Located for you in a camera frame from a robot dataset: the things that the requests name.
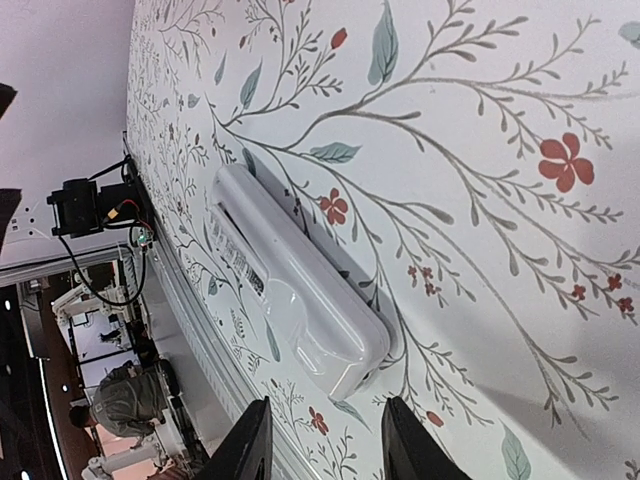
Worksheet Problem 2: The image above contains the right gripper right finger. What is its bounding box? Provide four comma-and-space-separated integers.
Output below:
381, 396, 470, 480

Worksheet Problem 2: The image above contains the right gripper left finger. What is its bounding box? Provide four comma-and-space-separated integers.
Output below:
194, 397, 273, 480

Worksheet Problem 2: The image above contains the white remote control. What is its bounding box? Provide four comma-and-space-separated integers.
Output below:
210, 165, 391, 401

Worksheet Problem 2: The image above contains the white remote battery cover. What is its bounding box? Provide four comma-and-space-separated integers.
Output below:
211, 204, 268, 301

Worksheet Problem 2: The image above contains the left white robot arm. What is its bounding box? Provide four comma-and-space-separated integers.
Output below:
1, 144, 53, 271

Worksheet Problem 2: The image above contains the person in grey shirt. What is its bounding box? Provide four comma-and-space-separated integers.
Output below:
68, 361, 167, 439

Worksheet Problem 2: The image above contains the floral patterned table mat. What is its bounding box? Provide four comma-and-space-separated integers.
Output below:
127, 1, 639, 479

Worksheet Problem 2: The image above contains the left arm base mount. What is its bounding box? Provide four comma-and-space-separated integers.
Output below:
46, 154, 155, 249

